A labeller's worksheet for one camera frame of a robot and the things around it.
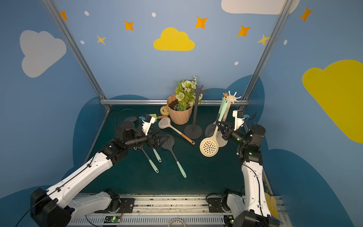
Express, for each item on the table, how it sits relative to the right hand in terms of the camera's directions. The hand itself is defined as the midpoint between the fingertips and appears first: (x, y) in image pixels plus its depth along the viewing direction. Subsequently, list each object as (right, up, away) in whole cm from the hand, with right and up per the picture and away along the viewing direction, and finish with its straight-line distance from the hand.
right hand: (219, 121), depth 71 cm
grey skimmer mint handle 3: (-38, -28, +18) cm, 50 cm away
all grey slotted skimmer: (-58, +2, +37) cm, 69 cm away
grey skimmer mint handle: (-1, -5, +22) cm, 22 cm away
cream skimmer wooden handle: (-32, -2, +34) cm, 47 cm away
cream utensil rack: (+4, -9, +9) cm, 13 cm away
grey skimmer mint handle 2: (-36, -23, +22) cm, 48 cm away
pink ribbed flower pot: (-21, +3, +30) cm, 37 cm away
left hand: (-27, -6, -1) cm, 28 cm away
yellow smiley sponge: (-34, +9, +44) cm, 57 cm away
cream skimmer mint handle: (-5, -14, +4) cm, 15 cm away
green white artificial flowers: (-18, +19, +22) cm, 34 cm away
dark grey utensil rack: (-10, -8, +34) cm, 36 cm away
